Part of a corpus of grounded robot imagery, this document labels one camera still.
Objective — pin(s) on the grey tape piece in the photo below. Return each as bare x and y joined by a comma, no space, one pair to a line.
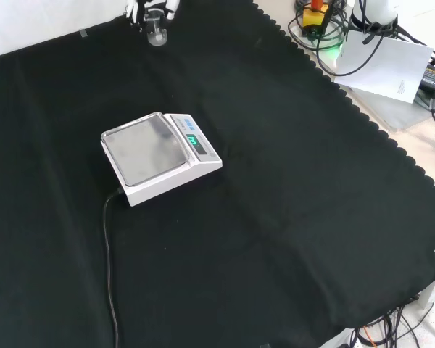
83,33

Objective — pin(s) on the white electronic balance steel pan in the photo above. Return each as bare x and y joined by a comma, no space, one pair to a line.
148,152

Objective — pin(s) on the black bench cloth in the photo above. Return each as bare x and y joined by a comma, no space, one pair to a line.
239,235

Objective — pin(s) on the small clear glass beaker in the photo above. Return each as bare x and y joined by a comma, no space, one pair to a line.
156,35

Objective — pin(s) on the white paper sheet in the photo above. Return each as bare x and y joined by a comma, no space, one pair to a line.
388,65

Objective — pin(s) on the yellow stop button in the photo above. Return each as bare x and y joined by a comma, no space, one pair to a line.
313,13

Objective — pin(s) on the pale grey board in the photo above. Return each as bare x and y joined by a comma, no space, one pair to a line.
388,108

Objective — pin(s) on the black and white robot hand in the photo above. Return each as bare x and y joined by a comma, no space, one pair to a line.
171,7

